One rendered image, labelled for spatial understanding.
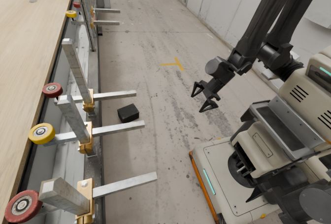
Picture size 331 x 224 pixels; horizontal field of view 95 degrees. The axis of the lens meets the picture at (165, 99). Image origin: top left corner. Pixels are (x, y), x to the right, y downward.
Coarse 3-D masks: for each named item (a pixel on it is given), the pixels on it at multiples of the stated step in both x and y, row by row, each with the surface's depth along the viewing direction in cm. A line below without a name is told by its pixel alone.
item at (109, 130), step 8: (96, 128) 71; (104, 128) 71; (112, 128) 72; (120, 128) 72; (128, 128) 74; (136, 128) 76; (56, 136) 65; (64, 136) 66; (72, 136) 66; (96, 136) 71; (48, 144) 64; (56, 144) 66
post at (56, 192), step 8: (48, 184) 31; (56, 184) 32; (64, 184) 34; (40, 192) 30; (48, 192) 30; (56, 192) 31; (64, 192) 34; (72, 192) 38; (40, 200) 30; (48, 200) 32; (56, 200) 33; (64, 200) 35; (72, 200) 38; (80, 200) 44; (88, 200) 52; (64, 208) 39; (72, 208) 42; (80, 208) 44; (88, 208) 50
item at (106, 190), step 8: (144, 176) 61; (152, 176) 62; (112, 184) 58; (120, 184) 58; (128, 184) 59; (136, 184) 59; (144, 184) 62; (96, 192) 56; (104, 192) 56; (112, 192) 57; (48, 208) 51; (56, 208) 51
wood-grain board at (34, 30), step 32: (0, 0) 134; (64, 0) 154; (0, 32) 101; (32, 32) 107; (0, 64) 82; (32, 64) 85; (0, 96) 68; (32, 96) 71; (0, 128) 59; (0, 160) 52; (0, 192) 46
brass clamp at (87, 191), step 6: (84, 180) 57; (90, 180) 57; (78, 186) 55; (90, 186) 56; (84, 192) 54; (90, 192) 55; (90, 198) 53; (90, 204) 52; (90, 210) 51; (78, 216) 50; (84, 216) 50; (90, 216) 51; (78, 222) 49; (84, 222) 49; (90, 222) 50
